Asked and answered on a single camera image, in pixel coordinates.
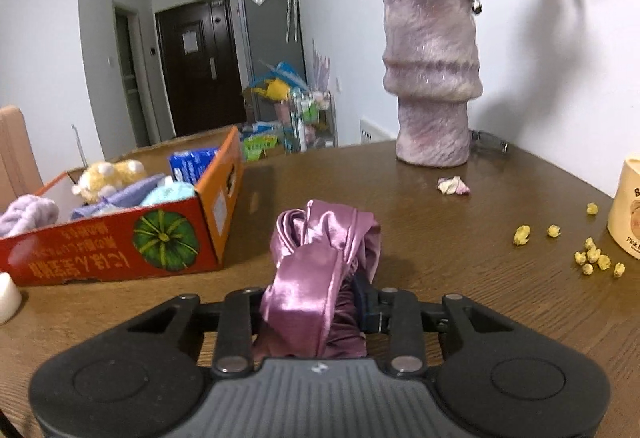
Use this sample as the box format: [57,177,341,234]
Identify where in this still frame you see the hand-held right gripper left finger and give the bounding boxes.
[85,288,265,379]

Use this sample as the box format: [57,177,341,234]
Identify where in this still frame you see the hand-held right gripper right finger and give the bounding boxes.
[352,279,556,377]

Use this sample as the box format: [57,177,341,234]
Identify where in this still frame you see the purple satin cloth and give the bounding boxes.
[252,199,383,361]

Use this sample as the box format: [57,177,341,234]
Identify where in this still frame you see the white translucent bag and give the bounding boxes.
[140,180,197,208]

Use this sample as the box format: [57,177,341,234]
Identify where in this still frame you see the red cardboard box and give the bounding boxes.
[0,125,246,288]

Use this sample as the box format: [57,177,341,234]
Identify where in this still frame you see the blue and white box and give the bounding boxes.
[169,147,221,184]

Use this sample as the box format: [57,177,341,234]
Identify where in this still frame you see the purple knitted sock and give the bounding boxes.
[70,174,173,220]

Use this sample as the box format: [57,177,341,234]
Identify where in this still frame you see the yellow plush toy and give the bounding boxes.
[71,159,148,204]

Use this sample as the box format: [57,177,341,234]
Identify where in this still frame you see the small white box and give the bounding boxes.
[0,272,23,325]

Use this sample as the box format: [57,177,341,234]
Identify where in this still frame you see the lavender fluffy towel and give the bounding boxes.
[0,197,60,239]

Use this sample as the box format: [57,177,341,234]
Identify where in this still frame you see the fallen pink petal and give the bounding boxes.
[436,175,471,196]

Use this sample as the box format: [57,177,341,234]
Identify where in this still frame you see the scattered yellow flower buds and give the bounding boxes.
[512,202,627,279]

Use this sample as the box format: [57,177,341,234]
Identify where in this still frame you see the blue and green packets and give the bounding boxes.
[240,120,286,162]

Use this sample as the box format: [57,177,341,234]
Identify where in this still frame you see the white low radiator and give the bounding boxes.
[359,117,398,148]

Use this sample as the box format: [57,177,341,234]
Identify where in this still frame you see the white rolling cart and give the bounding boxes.
[287,88,337,153]

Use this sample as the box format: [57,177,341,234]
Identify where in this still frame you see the black eyeglasses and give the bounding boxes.
[469,129,510,158]

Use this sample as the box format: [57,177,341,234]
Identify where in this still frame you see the blue and yellow bags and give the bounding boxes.
[242,62,308,101]

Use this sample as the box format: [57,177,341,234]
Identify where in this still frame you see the dark brown entrance door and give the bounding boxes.
[155,0,246,138]

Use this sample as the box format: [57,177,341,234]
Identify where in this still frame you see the lavender wrapping paper bundle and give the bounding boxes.
[310,40,332,91]

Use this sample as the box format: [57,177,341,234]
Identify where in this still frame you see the purple ceramic vase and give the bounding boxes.
[381,0,484,168]

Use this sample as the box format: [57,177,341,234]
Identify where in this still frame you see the grey interior door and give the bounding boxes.
[112,3,151,149]

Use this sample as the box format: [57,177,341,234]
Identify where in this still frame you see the pink ribbed suitcase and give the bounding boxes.
[0,105,45,214]

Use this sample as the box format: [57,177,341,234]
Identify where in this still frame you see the grey refrigerator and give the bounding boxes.
[236,0,308,129]

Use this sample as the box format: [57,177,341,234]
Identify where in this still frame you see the yellow bear mug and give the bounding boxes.
[607,157,640,261]

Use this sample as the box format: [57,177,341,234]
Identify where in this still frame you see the white folded umbrella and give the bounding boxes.
[284,0,301,44]

